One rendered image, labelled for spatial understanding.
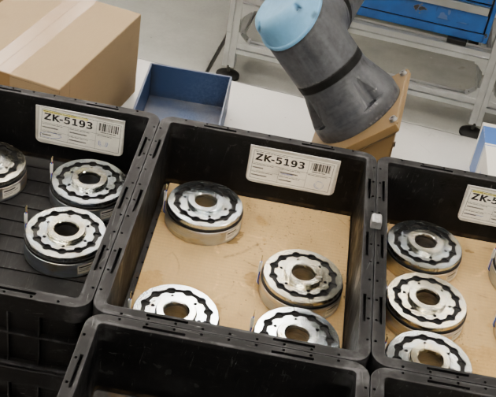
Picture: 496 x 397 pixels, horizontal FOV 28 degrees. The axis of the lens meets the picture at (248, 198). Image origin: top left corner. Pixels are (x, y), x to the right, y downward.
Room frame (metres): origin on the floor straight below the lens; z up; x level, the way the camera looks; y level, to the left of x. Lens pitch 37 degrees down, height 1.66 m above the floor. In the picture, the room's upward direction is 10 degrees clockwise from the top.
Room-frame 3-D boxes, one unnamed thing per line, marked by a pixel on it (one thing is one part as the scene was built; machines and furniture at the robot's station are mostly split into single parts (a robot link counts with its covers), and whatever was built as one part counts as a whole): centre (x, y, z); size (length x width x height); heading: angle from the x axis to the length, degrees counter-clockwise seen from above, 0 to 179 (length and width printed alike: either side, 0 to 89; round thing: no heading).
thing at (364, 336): (0.94, -0.01, 0.92); 0.40 x 0.30 x 0.02; 179
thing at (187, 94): (1.46, 0.14, 0.74); 0.20 x 0.15 x 0.07; 0
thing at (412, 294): (0.94, -0.24, 0.86); 0.05 x 0.05 x 0.01
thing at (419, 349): (0.83, -0.24, 0.86); 0.05 x 0.05 x 0.01
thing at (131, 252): (0.94, -0.01, 0.87); 0.40 x 0.30 x 0.11; 179
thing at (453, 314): (0.94, -0.24, 0.86); 0.10 x 0.10 x 0.01
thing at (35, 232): (0.95, 0.22, 0.86); 0.10 x 0.10 x 0.01
